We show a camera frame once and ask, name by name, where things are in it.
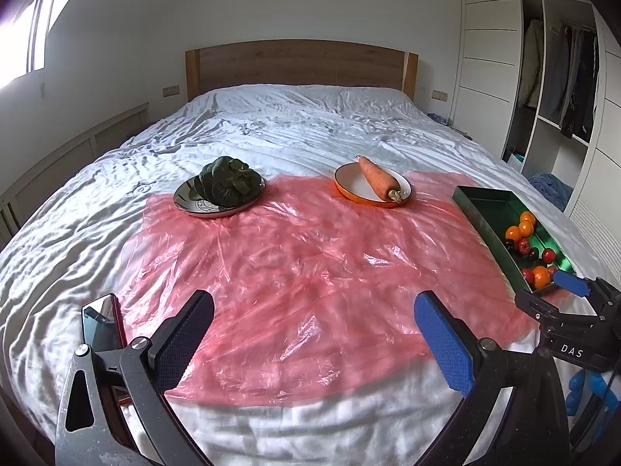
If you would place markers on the white wardrobe shelving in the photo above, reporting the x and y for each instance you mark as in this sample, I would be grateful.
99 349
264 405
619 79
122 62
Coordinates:
538 85

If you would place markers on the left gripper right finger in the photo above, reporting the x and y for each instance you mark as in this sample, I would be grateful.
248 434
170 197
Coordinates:
533 428

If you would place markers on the large orange mandarin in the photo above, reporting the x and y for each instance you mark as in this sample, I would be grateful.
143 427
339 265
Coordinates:
529 217

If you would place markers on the large orange carrot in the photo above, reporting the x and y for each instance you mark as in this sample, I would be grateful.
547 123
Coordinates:
385 186

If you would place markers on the blue gloved hand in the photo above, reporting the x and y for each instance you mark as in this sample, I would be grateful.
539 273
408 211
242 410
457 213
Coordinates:
584 383

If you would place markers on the wooden headboard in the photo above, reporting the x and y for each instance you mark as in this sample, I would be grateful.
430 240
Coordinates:
299 62

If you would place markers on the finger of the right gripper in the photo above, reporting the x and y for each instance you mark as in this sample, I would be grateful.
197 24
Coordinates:
602 296
548 308

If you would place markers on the pink plastic sheet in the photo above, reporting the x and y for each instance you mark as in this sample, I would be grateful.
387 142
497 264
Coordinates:
314 293

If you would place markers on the white bowl orange rim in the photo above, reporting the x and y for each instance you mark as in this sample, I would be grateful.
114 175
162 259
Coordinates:
350 182

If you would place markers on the green rectangular tray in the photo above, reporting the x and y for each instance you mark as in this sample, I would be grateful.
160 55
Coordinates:
492 212

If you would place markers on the red tomato in tray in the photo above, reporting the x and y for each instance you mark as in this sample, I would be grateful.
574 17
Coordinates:
548 256

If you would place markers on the window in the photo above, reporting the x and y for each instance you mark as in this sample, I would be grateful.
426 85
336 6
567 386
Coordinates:
23 38

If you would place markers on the dark green leafy vegetable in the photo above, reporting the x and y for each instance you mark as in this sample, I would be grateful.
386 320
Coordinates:
228 182

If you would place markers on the white bed sheet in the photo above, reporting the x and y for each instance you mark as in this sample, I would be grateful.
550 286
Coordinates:
70 252

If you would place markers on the blue towel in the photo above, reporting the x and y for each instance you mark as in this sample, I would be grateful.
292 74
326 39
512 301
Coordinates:
552 189

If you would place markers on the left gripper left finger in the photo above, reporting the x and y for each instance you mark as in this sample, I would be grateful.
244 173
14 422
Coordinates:
148 367

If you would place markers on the small smooth yellow-orange fruit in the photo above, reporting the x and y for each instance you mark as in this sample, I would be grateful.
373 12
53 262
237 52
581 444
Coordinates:
513 233

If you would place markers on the white black patterned plate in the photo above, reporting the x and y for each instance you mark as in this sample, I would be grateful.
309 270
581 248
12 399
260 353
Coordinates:
187 199

